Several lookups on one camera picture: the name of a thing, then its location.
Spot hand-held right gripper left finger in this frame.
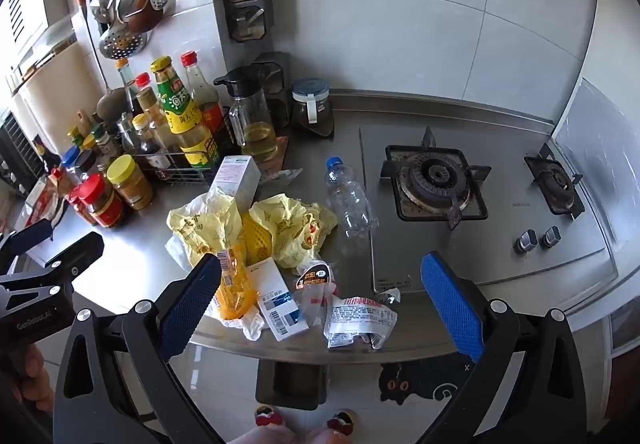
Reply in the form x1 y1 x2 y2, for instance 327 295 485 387
52 253 223 444

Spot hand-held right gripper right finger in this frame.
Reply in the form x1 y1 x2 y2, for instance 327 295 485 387
415 251 588 444

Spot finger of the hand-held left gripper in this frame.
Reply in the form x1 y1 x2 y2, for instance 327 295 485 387
22 231 105 295
0 219 54 265

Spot orange plastic wrapper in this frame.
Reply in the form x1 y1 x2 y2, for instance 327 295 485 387
212 247 259 322

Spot yellow plastic bag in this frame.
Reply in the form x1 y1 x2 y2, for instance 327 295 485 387
248 193 339 270
166 189 246 270

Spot white blue medicine box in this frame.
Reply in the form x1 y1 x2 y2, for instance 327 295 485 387
246 257 311 342

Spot yellow foam fruit net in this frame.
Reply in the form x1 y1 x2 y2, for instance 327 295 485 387
240 213 276 266

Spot clear snack wrapper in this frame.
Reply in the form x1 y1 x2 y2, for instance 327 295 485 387
322 289 402 351

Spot clear wrapper dark label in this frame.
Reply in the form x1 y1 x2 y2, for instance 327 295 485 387
292 260 337 325

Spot dark square trash bin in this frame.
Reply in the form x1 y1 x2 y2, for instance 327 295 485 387
255 358 329 411

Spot white red carton box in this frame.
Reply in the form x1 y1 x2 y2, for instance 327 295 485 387
207 155 262 213

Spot clear plastic bottle blue cap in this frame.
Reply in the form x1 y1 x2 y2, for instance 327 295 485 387
324 157 380 240

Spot small clear plastic wrapper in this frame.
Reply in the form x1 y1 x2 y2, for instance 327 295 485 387
260 167 305 186

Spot person's left hand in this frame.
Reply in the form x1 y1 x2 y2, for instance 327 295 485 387
15 343 55 414

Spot small red lid jar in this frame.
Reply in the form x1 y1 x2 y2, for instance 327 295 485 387
67 187 96 225

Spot large red lid jar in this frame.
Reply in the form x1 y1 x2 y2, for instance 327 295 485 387
77 174 126 229

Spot white plastic bag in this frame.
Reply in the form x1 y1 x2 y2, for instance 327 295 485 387
207 294 266 341

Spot steel gas stove top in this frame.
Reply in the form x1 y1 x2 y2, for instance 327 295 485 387
359 125 619 294

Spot dark lid jar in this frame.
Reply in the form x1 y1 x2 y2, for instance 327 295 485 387
75 149 102 181

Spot yellow lid jar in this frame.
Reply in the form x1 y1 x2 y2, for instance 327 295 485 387
106 155 154 211

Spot black cat floor mat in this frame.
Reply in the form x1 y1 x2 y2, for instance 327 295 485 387
377 351 476 407

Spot green cap spice bottle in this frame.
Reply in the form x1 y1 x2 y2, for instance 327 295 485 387
91 124 112 156

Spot large gas burner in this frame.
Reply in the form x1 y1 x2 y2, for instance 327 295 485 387
378 127 492 230

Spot red bow slipper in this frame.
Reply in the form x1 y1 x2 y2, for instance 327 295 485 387
327 411 357 436
254 404 279 428

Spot person's pink pants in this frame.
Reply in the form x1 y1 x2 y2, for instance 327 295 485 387
232 423 347 444

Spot brown sauce bottle red cap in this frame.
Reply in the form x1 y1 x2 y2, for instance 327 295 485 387
134 73 172 147

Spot small gas burner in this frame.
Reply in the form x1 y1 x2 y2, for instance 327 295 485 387
523 141 585 220

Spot dark sauce bottle white cap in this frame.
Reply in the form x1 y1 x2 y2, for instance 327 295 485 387
116 58 146 121

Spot yellow green label bottle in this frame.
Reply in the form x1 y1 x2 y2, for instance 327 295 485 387
150 56 221 170

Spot glass oil dispenser black lid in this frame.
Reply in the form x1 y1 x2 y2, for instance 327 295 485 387
214 66 279 163

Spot clear bottle red cap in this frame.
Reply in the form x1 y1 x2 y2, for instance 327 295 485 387
180 51 226 135

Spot silver foil splash sheet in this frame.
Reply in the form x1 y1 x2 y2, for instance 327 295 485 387
552 78 640 275

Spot steel slotted ladle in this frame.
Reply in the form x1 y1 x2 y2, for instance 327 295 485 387
98 0 149 60

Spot glass jar blue lid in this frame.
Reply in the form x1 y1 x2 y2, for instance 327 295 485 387
291 78 335 137

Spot brown wooden spoon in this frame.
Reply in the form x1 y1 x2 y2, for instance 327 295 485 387
122 0 166 33

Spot black wire bottle rack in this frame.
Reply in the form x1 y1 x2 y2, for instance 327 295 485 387
122 107 237 186

